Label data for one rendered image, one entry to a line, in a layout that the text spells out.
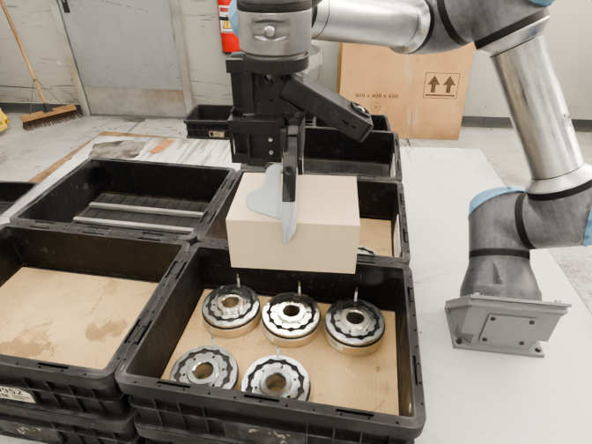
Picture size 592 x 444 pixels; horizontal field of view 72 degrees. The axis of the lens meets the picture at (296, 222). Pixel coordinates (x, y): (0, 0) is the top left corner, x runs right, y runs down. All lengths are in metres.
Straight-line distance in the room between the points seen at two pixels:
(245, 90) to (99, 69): 3.81
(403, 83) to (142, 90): 2.30
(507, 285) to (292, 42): 0.62
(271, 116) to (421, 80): 3.19
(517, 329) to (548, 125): 0.39
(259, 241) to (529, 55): 0.54
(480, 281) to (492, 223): 0.12
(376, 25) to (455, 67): 2.98
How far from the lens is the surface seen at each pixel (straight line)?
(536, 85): 0.82
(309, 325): 0.71
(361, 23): 0.69
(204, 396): 0.57
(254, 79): 0.47
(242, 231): 0.50
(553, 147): 0.84
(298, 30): 0.44
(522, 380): 0.95
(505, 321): 0.90
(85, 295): 0.90
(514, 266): 0.90
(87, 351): 0.80
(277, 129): 0.46
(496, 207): 0.92
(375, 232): 0.98
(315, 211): 0.51
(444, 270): 1.12
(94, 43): 4.20
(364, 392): 0.68
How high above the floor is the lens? 1.40
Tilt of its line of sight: 35 degrees down
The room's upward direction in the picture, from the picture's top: straight up
